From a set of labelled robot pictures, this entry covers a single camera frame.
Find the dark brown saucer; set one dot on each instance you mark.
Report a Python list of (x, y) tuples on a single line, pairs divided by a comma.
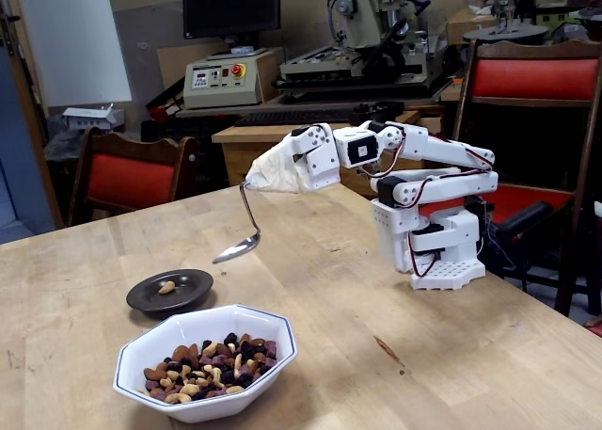
[(188, 284)]

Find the white board panel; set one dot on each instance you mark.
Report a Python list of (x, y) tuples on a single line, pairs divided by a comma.
[(70, 39)]

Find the beige control box red button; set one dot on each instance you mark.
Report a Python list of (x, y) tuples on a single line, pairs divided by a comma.
[(221, 79)]

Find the wooden workbench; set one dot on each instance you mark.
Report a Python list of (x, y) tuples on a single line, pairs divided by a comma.
[(235, 162)]

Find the black computer mouse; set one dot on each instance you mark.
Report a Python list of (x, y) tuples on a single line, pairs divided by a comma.
[(381, 112)]

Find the black computer monitor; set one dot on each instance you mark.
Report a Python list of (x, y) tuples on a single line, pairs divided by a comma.
[(230, 6)]

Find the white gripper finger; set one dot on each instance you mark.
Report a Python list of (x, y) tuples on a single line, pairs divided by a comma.
[(312, 140)]

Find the single cashew nut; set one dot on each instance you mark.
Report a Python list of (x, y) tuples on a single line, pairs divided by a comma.
[(167, 288)]

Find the bent metal spoon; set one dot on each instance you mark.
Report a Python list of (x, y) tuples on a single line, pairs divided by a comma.
[(237, 249)]

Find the brown cardboard box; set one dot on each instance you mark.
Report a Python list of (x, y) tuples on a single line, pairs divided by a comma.
[(463, 25)]

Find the white small box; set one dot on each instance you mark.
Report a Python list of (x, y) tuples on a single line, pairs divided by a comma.
[(89, 117)]

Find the beige milling machine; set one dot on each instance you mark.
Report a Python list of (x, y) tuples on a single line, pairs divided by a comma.
[(362, 16)]

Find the small wooden red-cushion chair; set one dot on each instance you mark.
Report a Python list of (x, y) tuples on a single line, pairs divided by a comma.
[(131, 180)]

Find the brown cardboard sheet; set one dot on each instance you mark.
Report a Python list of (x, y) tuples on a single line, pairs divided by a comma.
[(141, 49)]

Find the dark circuit board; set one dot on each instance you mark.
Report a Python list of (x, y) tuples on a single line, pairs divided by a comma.
[(484, 209)]

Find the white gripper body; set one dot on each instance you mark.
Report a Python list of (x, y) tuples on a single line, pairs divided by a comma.
[(321, 167)]

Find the white robot arm with base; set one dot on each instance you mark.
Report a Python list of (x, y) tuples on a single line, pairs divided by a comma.
[(451, 185)]

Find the large wooden red-cushion chair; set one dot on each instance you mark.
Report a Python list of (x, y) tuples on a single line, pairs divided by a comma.
[(531, 77)]

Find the black keyboard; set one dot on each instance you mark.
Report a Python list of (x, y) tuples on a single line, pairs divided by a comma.
[(296, 117)]

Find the beige masking tape wrap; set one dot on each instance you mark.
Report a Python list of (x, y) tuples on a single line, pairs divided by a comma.
[(275, 171)]

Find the mixed nuts and dried fruit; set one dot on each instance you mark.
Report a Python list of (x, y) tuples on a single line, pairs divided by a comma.
[(207, 373)]

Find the black round disc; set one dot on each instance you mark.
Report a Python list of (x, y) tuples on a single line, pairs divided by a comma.
[(505, 32)]

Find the white octagonal bowl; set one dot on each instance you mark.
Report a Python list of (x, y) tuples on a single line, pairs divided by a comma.
[(197, 322)]

